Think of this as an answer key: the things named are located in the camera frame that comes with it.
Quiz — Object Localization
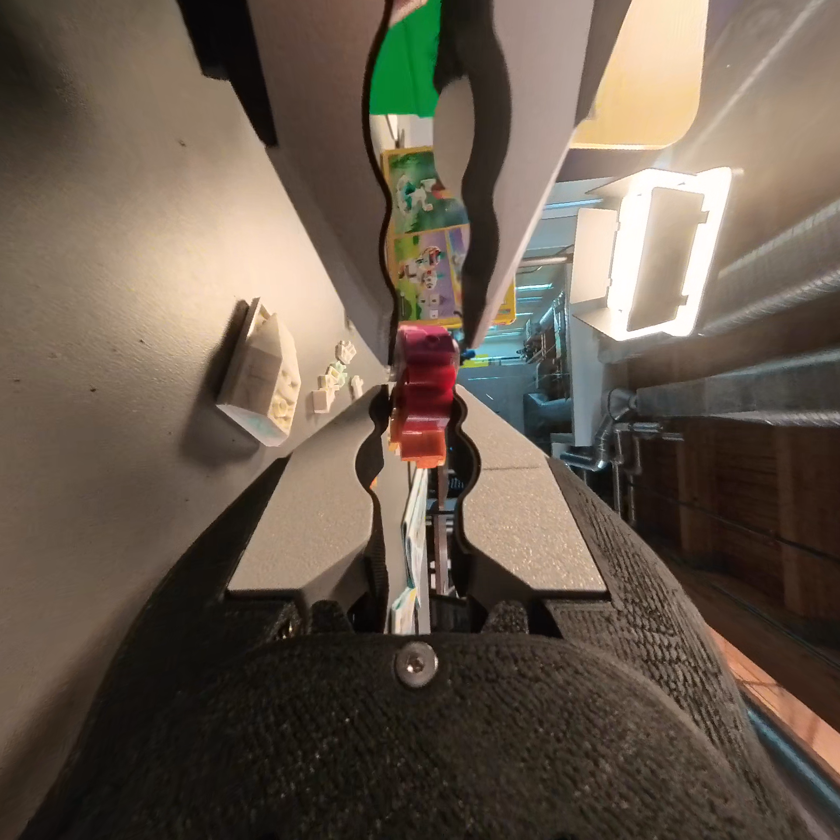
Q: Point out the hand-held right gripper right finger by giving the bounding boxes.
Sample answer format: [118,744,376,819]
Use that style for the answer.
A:
[451,386,609,595]

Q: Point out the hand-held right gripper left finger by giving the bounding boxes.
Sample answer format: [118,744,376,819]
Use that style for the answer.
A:
[226,385,395,595]

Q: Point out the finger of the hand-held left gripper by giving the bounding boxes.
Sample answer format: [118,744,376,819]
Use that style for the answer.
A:
[249,0,403,366]
[432,0,635,350]

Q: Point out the white lego assembly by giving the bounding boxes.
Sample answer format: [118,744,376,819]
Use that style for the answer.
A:
[216,297,303,448]

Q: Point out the red and orange lego piece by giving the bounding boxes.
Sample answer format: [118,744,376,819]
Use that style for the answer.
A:
[389,323,462,469]

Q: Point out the lego instruction booklet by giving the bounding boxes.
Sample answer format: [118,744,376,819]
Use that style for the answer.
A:
[391,465,432,635]

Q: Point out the cluster of small lego bricks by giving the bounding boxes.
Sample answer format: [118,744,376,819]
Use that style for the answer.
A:
[311,339,366,415]

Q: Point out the lego set box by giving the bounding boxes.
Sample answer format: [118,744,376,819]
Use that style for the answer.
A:
[382,147,517,328]

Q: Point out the rounded wooden board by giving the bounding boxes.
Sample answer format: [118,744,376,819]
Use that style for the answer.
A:
[570,0,711,152]

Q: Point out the green plastic bin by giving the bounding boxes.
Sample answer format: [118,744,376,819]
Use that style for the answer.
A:
[369,0,442,119]

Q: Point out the studio light panel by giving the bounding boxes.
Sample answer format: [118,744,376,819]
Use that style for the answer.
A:
[570,166,734,343]

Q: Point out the silver duct pipes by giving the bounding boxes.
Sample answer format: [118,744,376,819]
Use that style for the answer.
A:
[556,386,665,475]

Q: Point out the large ribbed duct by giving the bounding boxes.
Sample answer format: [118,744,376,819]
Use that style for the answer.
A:
[694,196,840,337]

